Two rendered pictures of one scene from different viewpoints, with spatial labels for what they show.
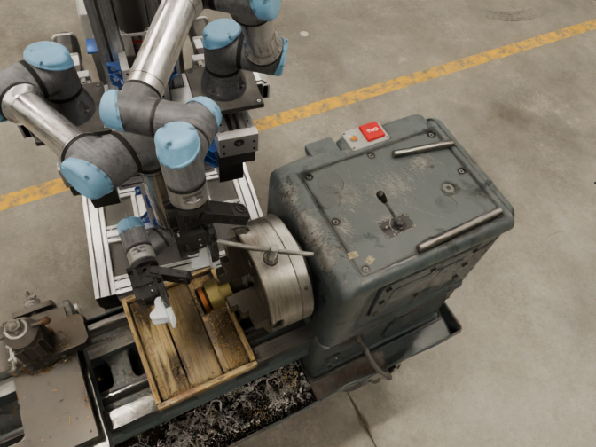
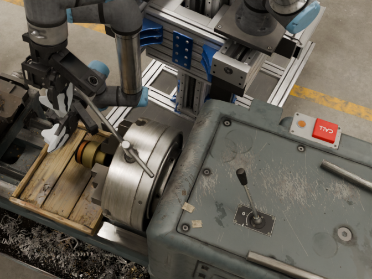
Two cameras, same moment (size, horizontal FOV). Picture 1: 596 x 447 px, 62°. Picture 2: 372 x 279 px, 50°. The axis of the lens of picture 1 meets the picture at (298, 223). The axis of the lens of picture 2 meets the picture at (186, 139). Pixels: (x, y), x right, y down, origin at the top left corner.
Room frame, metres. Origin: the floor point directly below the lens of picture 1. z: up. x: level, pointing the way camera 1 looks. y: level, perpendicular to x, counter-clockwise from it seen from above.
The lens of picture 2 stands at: (0.39, -0.41, 2.16)
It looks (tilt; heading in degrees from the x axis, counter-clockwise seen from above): 59 degrees down; 50
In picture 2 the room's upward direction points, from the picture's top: 6 degrees clockwise
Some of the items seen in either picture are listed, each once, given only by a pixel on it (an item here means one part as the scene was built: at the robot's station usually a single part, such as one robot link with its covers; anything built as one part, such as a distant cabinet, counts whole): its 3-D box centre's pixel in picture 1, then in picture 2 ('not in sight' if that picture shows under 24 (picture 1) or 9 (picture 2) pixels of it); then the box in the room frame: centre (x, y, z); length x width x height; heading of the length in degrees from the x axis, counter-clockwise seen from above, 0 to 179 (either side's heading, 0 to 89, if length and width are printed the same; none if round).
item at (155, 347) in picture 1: (188, 333); (77, 172); (0.49, 0.27, 0.89); 0.36 x 0.30 x 0.04; 34
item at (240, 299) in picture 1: (254, 310); (103, 188); (0.52, 0.08, 1.09); 0.12 x 0.11 x 0.05; 34
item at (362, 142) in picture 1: (364, 141); (313, 134); (1.06, -0.16, 1.23); 0.13 x 0.08 x 0.05; 124
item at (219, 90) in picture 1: (223, 74); (258, 9); (1.27, 0.32, 1.21); 0.15 x 0.15 x 0.10
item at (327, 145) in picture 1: (323, 152); (263, 115); (0.98, -0.04, 1.24); 0.09 x 0.08 x 0.03; 124
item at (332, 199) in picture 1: (379, 224); (271, 217); (0.88, -0.25, 1.06); 0.59 x 0.48 x 0.39; 124
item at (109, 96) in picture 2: (145, 250); (102, 96); (0.70, 0.45, 0.98); 0.11 x 0.08 x 0.11; 146
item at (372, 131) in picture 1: (372, 132); (324, 131); (1.07, -0.18, 1.26); 0.06 x 0.06 x 0.02; 34
